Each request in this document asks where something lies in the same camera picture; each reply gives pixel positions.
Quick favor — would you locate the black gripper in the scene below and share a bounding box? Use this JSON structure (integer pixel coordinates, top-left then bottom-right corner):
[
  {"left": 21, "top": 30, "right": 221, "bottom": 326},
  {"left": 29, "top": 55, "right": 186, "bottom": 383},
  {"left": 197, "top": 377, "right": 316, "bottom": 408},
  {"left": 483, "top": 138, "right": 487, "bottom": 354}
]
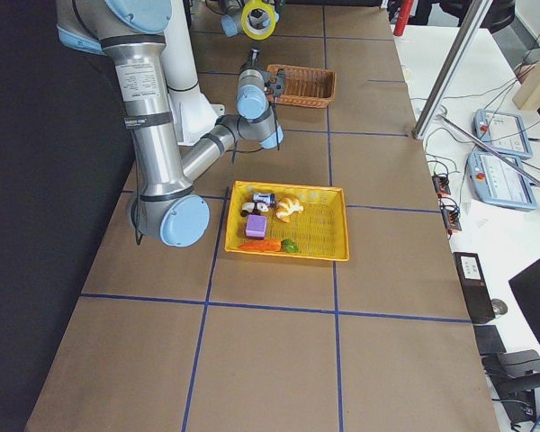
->
[{"left": 265, "top": 67, "right": 286, "bottom": 100}]

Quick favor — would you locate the yellow tape roll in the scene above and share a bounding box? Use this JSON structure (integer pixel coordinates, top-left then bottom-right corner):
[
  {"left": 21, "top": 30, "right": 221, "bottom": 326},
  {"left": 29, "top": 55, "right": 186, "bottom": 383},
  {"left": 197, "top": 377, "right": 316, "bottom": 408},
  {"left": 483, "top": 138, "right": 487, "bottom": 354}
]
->
[{"left": 240, "top": 0, "right": 278, "bottom": 41}]

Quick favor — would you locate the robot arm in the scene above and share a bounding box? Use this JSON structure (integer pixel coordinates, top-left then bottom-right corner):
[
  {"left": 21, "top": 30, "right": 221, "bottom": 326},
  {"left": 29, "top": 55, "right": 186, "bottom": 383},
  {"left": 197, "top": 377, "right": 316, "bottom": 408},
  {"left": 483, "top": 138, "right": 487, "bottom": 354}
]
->
[
  {"left": 217, "top": 0, "right": 247, "bottom": 37},
  {"left": 56, "top": 1, "right": 284, "bottom": 247}
]

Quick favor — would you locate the brown wicker basket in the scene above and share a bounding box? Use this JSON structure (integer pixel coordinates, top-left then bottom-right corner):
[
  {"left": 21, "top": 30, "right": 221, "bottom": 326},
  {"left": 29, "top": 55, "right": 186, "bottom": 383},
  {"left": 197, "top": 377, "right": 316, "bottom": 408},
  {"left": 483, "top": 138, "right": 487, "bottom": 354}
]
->
[{"left": 266, "top": 64, "right": 337, "bottom": 109}]

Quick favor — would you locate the yellow plastic basket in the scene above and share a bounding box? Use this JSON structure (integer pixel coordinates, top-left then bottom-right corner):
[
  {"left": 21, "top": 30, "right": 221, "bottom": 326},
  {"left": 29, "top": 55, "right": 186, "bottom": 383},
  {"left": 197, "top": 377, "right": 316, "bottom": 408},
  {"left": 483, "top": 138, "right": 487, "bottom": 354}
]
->
[{"left": 225, "top": 181, "right": 349, "bottom": 261}]

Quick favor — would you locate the toy croissant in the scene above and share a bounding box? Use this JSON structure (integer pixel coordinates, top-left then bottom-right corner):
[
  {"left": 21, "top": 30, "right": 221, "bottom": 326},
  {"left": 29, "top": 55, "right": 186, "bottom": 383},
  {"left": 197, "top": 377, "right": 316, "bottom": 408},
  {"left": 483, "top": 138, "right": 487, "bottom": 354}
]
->
[{"left": 275, "top": 197, "right": 304, "bottom": 223}]

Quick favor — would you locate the toy panda figure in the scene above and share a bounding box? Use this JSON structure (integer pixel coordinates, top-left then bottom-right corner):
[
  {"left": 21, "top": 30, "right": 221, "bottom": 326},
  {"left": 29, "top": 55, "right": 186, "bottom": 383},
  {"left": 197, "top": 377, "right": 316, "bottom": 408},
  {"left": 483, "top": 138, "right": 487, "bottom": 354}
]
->
[{"left": 240, "top": 202, "right": 269, "bottom": 217}]

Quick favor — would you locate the purple foam cube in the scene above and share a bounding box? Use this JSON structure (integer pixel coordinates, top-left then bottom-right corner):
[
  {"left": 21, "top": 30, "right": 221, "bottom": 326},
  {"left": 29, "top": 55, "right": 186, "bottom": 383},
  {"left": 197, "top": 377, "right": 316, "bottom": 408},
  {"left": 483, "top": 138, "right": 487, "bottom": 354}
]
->
[{"left": 245, "top": 214, "right": 267, "bottom": 239}]

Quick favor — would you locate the toy carrot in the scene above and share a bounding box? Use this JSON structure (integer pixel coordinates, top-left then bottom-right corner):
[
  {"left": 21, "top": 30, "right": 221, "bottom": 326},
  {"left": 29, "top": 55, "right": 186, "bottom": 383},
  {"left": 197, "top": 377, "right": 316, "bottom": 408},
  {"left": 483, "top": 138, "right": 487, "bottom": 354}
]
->
[{"left": 238, "top": 238, "right": 299, "bottom": 253}]

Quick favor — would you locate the teach pendant far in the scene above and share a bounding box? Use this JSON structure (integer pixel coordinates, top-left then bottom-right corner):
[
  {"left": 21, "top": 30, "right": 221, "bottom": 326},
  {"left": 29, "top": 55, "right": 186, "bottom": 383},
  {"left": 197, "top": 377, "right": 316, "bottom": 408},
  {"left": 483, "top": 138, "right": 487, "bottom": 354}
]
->
[{"left": 473, "top": 109, "right": 533, "bottom": 160}]

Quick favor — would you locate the teach pendant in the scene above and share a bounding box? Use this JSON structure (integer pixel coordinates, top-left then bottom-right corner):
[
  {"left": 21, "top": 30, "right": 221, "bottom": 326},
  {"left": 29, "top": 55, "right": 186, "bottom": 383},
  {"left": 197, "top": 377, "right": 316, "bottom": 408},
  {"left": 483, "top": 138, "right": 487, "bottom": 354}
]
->
[
  {"left": 473, "top": 109, "right": 533, "bottom": 160},
  {"left": 466, "top": 150, "right": 537, "bottom": 212}
]

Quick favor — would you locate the teach pendant near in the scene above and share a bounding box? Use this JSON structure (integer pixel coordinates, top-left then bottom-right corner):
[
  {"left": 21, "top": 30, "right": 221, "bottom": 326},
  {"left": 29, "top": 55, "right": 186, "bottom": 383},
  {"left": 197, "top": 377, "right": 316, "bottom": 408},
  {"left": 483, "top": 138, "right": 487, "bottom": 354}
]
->
[{"left": 466, "top": 150, "right": 537, "bottom": 212}]

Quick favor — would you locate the black box device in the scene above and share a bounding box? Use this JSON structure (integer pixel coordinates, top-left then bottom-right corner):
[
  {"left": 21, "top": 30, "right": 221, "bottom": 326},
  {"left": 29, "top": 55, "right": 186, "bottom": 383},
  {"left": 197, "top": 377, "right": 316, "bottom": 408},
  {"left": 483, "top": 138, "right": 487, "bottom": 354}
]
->
[{"left": 453, "top": 252, "right": 495, "bottom": 324}]

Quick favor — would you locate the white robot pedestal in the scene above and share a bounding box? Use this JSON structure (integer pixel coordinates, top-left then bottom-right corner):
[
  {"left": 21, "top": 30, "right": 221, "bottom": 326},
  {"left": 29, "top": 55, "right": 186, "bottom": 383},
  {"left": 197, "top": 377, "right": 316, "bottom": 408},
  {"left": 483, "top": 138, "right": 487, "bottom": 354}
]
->
[{"left": 161, "top": 0, "right": 220, "bottom": 147}]

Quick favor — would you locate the aluminium frame post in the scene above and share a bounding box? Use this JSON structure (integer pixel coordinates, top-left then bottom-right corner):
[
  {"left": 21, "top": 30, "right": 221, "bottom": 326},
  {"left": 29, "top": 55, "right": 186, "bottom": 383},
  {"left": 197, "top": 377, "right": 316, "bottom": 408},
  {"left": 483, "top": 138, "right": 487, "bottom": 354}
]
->
[{"left": 412, "top": 0, "right": 493, "bottom": 140}]

